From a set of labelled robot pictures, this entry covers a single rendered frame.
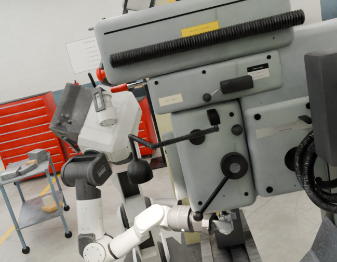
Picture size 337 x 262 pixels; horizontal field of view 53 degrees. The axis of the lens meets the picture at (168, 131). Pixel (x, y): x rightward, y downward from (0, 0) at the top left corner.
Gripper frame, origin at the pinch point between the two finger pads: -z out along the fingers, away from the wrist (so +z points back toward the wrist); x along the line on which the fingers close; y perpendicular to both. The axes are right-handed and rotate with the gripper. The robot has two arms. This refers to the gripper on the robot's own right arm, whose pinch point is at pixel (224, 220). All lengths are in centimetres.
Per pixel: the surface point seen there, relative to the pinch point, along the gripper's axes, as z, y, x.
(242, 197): -9.5, -11.7, -6.6
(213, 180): -3.2, -18.5, -9.5
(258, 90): -18.2, -40.5, -4.6
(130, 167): 17.6, -26.4, -16.6
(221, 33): -14, -56, -12
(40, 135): 434, 42, 302
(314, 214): 0, 124, 206
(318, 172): -28.9, -15.5, 0.2
